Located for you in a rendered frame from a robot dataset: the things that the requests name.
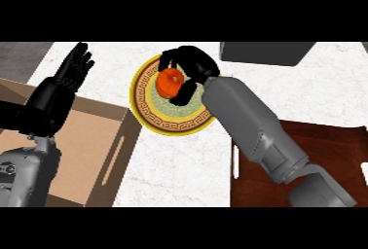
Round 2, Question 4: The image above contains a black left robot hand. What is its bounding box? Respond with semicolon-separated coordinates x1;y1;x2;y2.
0;42;96;138

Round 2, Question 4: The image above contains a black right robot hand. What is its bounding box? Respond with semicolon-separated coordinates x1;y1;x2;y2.
156;45;222;107

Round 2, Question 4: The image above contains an orange squash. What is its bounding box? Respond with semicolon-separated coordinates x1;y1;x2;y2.
155;67;186;99

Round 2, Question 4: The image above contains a yellow patterned plate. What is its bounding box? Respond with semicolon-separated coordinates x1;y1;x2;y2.
128;53;217;137

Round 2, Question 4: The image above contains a pale wooden tray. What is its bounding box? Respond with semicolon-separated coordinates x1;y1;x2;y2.
0;77;143;208

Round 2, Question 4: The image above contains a dark red wooden tray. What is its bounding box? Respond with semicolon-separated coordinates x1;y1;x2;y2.
229;120;368;208

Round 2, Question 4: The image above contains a dark grey appliance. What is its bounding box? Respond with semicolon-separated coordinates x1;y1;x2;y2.
219;42;319;67

